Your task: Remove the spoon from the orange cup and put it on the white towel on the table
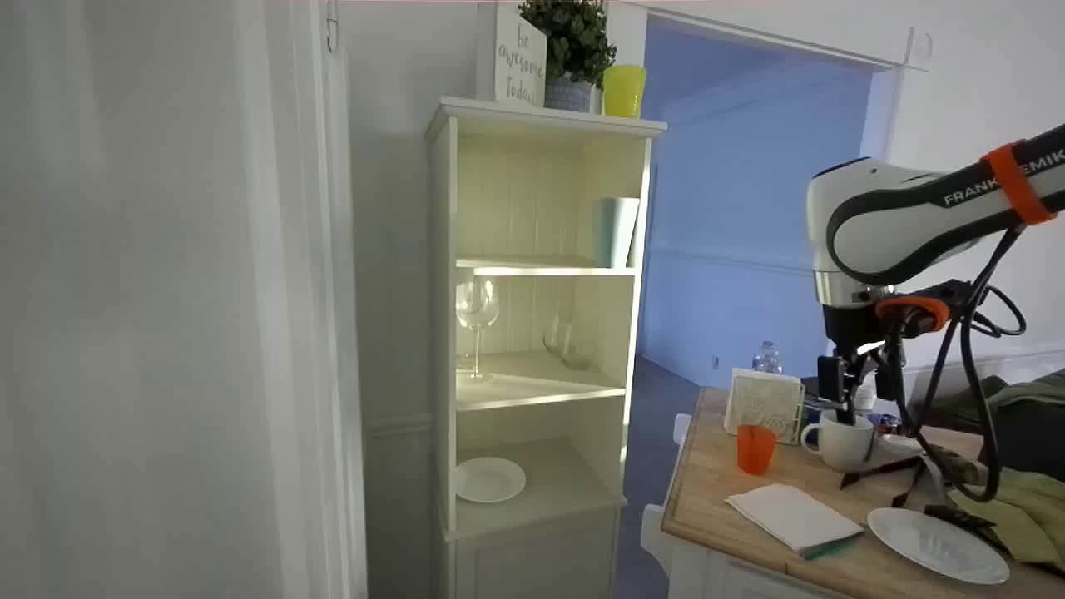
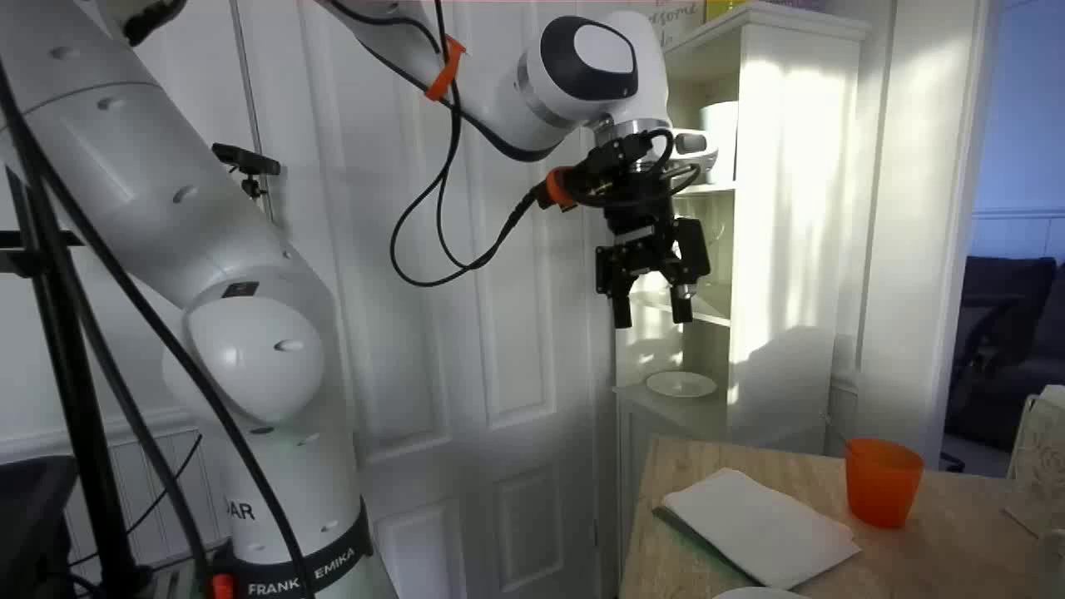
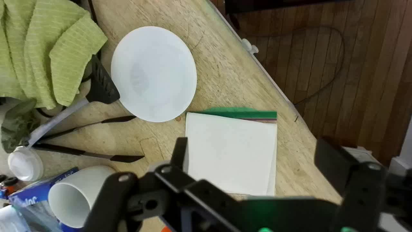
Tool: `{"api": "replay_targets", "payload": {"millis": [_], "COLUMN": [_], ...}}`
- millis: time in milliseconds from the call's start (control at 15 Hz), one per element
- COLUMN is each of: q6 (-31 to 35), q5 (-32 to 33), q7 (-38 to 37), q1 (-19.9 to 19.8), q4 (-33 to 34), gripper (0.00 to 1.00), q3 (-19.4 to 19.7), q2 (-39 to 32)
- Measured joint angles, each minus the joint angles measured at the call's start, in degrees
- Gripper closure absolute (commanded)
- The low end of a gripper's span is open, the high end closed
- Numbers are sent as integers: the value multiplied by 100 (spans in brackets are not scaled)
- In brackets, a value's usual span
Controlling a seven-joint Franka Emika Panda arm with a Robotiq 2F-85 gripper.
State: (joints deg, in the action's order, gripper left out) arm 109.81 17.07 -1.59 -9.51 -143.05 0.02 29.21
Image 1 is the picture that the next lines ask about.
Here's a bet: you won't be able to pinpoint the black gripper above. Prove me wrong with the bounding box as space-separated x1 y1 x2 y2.
817 294 956 430

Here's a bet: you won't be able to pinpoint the orange plastic cup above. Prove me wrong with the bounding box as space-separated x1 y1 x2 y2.
735 421 781 478

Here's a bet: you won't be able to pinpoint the white folded towel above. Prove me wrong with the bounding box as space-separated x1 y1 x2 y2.
723 478 864 556

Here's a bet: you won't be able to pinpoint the yellow plastic cup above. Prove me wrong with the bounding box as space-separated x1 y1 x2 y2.
598 64 650 120

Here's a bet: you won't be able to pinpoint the white ceramic mug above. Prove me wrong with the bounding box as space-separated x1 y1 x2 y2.
798 410 881 476

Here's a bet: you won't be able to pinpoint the clear water bottle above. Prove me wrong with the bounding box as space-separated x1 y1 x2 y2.
749 339 787 378

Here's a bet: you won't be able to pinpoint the woven beige napkin box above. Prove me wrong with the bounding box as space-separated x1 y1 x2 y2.
723 369 809 447

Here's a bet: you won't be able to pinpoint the black kitchen tongs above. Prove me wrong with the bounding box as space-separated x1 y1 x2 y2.
836 447 1001 513

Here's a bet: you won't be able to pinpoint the dark green couch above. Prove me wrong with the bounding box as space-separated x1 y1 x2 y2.
904 369 1065 482

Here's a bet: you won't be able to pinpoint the white plate with pattern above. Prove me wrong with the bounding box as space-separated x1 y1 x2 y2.
864 503 1016 588

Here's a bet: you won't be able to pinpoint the green cloth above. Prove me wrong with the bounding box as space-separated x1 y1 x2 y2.
945 462 1065 571

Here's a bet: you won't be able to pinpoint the white table cabinet base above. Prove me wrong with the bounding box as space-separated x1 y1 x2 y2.
638 498 813 599

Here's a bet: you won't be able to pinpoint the teal and white books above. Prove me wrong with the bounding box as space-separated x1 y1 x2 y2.
591 193 645 272

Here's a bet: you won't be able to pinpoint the short clear glass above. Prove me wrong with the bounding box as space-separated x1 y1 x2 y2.
540 314 591 371

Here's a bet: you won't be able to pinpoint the white doorway trim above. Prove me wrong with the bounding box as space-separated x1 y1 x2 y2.
631 0 939 171

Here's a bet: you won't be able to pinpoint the cream wooden bookshelf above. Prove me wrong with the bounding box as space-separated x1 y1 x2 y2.
422 92 668 599

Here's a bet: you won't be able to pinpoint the small plain white plate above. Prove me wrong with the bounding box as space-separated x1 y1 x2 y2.
452 454 529 510

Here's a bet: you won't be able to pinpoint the tall clear wine glass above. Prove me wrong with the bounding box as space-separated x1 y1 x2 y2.
452 272 502 386

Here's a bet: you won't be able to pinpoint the green potted plant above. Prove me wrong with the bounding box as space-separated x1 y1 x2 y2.
517 0 618 116

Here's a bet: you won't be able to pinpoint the white lettered sign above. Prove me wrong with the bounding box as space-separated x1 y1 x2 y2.
489 3 548 110

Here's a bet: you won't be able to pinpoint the white door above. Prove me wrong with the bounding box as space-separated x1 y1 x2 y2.
0 0 368 599

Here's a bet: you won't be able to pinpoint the orange arm strap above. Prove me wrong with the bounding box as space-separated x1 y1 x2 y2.
983 141 1059 230

